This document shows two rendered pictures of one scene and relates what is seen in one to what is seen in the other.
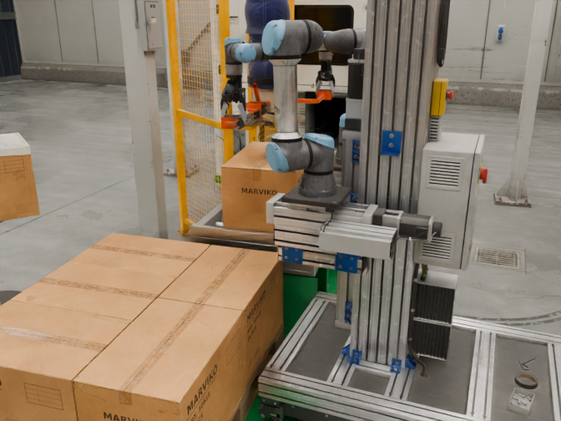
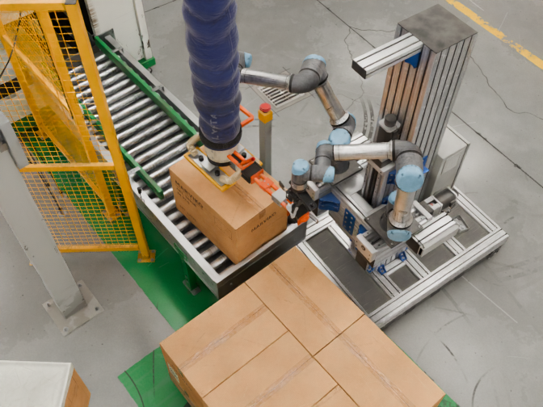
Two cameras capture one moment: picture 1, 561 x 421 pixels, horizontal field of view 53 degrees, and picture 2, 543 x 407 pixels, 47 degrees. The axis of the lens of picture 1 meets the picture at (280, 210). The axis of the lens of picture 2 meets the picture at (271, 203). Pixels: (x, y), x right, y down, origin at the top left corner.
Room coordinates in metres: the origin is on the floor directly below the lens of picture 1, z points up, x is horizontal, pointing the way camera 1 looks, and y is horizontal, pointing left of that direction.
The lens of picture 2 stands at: (1.60, 1.78, 3.73)
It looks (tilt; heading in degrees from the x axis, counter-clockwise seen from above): 53 degrees down; 303
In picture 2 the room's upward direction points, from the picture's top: 1 degrees clockwise
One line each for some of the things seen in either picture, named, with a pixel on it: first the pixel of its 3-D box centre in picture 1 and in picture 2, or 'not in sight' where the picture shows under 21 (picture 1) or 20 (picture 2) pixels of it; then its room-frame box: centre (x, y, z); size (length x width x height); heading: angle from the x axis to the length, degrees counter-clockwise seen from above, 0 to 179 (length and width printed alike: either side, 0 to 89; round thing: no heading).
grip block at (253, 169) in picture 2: (255, 108); (252, 172); (2.81, 0.13, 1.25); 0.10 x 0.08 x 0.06; 76
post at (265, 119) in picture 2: not in sight; (265, 163); (3.14, -0.49, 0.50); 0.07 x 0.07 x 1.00; 74
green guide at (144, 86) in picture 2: not in sight; (157, 93); (4.12, -0.53, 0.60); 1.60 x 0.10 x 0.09; 164
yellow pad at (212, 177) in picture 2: (252, 119); (209, 166); (3.08, 0.16, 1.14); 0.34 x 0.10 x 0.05; 166
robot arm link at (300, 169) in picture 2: (234, 51); (300, 171); (2.48, 0.20, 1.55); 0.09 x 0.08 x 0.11; 27
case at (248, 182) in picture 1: (271, 188); (229, 199); (3.04, 0.05, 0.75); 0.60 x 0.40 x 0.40; 167
